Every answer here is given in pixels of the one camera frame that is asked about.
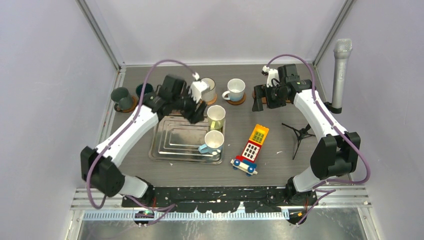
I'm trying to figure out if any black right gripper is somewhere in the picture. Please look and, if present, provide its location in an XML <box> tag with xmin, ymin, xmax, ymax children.
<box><xmin>253</xmin><ymin>82</ymin><xmax>289</xmax><ymax>112</ymax></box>

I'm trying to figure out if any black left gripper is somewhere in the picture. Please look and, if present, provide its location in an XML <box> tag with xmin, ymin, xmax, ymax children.
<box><xmin>172</xmin><ymin>86</ymin><xmax>207</xmax><ymax>125</ymax></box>

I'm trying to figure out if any brown wooden coaster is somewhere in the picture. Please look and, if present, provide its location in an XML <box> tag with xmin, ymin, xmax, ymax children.
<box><xmin>226</xmin><ymin>93</ymin><xmax>246</xmax><ymax>106</ymax></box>
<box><xmin>252</xmin><ymin>91</ymin><xmax>267</xmax><ymax>105</ymax></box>
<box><xmin>114</xmin><ymin>95</ymin><xmax>138</xmax><ymax>113</ymax></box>

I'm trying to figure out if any dark teal cup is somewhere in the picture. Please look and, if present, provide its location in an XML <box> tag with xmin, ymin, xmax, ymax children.
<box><xmin>135</xmin><ymin>83</ymin><xmax>154</xmax><ymax>98</ymax></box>

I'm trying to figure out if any white metallic cup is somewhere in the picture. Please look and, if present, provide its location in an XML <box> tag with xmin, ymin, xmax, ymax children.
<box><xmin>201</xmin><ymin>77</ymin><xmax>216</xmax><ymax>102</ymax></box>

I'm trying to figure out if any silver metal tray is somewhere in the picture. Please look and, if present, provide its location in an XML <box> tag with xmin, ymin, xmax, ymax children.
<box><xmin>149</xmin><ymin>113</ymin><xmax>223</xmax><ymax>165</ymax></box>

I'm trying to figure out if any grey white cup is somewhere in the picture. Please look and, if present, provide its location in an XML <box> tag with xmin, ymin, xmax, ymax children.
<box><xmin>221</xmin><ymin>78</ymin><xmax>246</xmax><ymax>101</ymax></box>

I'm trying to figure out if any dark grey cup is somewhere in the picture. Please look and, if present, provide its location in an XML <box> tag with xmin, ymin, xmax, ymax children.
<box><xmin>110</xmin><ymin>87</ymin><xmax>132</xmax><ymax>110</ymax></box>

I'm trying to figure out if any light blue handled cup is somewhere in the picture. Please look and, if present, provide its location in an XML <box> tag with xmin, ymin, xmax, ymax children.
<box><xmin>198</xmin><ymin>130</ymin><xmax>225</xmax><ymax>156</ymax></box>

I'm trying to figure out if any light patterned wooden coaster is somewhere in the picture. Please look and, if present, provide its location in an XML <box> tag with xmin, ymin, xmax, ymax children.
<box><xmin>206</xmin><ymin>94</ymin><xmax>218</xmax><ymax>106</ymax></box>

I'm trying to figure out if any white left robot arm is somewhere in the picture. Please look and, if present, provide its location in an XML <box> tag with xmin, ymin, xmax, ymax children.
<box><xmin>80</xmin><ymin>74</ymin><xmax>210</xmax><ymax>207</ymax></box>

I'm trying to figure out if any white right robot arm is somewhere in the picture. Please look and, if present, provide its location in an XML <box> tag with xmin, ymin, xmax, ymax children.
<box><xmin>252</xmin><ymin>64</ymin><xmax>361</xmax><ymax>205</ymax></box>

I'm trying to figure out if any black microphone tripod stand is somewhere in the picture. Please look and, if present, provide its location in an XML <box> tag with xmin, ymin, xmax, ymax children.
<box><xmin>281</xmin><ymin>101</ymin><xmax>342</xmax><ymax>161</ymax></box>

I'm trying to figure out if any silver grey microphone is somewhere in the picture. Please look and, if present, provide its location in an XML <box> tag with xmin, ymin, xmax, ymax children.
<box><xmin>331</xmin><ymin>38</ymin><xmax>353</xmax><ymax>109</ymax></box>

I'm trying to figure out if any colourful toy brick truck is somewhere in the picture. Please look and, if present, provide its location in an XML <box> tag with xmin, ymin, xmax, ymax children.
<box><xmin>230</xmin><ymin>124</ymin><xmax>269</xmax><ymax>177</ymax></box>

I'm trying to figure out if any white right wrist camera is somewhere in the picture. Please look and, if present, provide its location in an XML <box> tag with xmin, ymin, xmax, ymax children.
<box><xmin>261</xmin><ymin>65</ymin><xmax>280</xmax><ymax>88</ymax></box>

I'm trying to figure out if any yellow green handled cup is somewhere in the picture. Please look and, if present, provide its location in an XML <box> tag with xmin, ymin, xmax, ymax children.
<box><xmin>207</xmin><ymin>105</ymin><xmax>226</xmax><ymax>131</ymax></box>

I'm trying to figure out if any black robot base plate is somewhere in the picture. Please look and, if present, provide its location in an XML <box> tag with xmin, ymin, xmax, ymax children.
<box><xmin>121</xmin><ymin>186</ymin><xmax>317</xmax><ymax>213</ymax></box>

